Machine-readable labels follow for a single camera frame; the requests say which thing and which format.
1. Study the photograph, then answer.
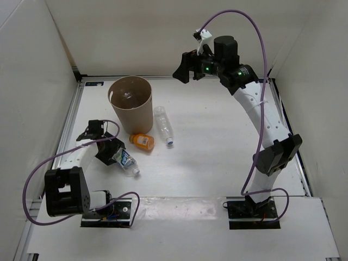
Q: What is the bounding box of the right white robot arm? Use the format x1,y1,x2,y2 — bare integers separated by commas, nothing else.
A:
173,33,302,218

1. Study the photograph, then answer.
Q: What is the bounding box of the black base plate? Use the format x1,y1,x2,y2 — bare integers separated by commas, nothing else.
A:
80,198,132,228
222,199,281,230

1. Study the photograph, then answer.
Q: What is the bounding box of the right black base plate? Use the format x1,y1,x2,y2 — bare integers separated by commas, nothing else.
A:
222,199,281,230

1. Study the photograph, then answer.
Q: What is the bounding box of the green label clear bottle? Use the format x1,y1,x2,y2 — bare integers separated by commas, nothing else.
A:
112,148,140,175

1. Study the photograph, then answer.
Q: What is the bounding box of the brown cylindrical bin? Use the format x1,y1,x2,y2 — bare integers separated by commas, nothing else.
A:
108,76,153,134

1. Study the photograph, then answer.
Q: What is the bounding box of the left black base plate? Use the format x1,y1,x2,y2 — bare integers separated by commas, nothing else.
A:
80,198,132,228

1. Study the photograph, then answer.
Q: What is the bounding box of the left blue table sticker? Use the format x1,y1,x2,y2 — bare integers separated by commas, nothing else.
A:
85,82,104,86

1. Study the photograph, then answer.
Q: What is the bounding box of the orange plastic bottle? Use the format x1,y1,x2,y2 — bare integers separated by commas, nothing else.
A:
129,134,155,151

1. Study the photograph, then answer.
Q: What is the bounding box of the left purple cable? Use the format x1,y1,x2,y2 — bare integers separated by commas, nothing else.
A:
22,120,141,228

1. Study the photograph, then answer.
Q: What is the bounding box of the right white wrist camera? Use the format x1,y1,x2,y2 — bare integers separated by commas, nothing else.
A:
193,29,212,55

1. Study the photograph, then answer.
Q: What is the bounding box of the clear unlabeled plastic bottle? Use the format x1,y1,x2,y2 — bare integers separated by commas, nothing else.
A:
153,106,173,146

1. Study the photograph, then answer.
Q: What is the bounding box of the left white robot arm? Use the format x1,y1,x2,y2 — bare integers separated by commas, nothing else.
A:
45,120,125,217

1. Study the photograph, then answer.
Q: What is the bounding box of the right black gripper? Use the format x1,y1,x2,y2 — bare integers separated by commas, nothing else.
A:
172,45,224,84

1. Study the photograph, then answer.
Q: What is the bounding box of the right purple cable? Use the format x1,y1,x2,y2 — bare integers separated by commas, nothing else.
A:
201,9,290,222

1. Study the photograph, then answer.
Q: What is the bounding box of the purple cable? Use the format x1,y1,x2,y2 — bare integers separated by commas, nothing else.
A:
201,9,290,222
22,120,141,228

